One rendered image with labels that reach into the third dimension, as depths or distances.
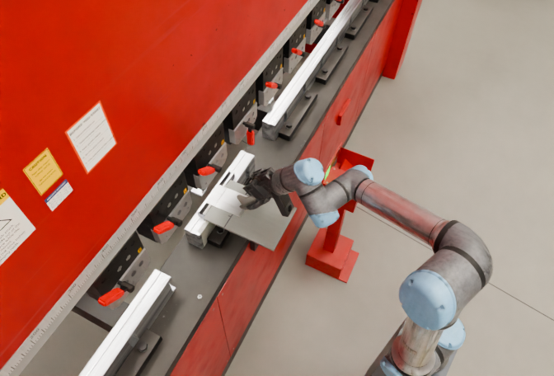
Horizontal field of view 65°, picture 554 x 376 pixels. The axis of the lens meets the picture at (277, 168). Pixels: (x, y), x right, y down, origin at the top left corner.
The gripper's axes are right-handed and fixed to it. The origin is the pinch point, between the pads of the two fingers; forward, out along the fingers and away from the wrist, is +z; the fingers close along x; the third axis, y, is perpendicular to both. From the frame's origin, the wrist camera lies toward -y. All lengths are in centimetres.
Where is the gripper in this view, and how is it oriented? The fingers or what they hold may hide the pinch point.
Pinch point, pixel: (248, 200)
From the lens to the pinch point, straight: 143.6
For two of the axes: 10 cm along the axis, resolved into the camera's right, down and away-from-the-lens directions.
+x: -4.4, 6.9, -5.7
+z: -6.0, 2.5, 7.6
